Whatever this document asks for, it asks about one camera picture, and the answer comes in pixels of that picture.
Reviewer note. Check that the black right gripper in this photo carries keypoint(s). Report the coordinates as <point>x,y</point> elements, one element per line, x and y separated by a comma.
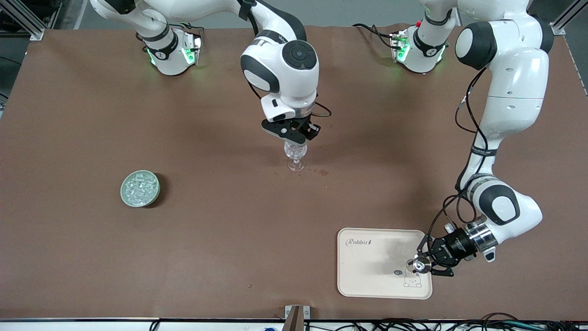
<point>304,127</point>

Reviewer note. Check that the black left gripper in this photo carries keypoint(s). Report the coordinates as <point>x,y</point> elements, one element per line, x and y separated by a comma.
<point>452,248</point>

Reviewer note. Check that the steel double jigger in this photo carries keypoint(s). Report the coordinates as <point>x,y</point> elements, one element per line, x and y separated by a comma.
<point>420,265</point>

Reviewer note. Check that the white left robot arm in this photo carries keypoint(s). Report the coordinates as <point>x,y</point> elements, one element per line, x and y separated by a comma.
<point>514,92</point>

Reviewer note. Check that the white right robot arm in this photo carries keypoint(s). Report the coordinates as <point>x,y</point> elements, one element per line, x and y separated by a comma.
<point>285,69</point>

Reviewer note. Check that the clear crystal wine glass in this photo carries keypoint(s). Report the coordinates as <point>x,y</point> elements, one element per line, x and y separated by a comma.
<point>296,163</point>

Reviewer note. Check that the pile of clear ice cubes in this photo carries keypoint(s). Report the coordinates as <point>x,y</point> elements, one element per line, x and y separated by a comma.
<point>140,186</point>

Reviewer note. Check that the cream rabbit print tray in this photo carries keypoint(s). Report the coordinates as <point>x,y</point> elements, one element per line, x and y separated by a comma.
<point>367,266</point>

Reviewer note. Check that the brown table cover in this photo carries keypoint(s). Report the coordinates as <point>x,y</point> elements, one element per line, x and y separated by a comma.
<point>183,138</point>

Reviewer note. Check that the green round bowl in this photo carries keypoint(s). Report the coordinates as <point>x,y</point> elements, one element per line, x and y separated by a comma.
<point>125,196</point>

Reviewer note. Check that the grey metal bracket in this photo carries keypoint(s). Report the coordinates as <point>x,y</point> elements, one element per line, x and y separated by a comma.
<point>296,317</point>

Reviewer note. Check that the aluminium frame profile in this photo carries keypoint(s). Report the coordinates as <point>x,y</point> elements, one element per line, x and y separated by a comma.
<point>27,23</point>
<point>565,20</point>

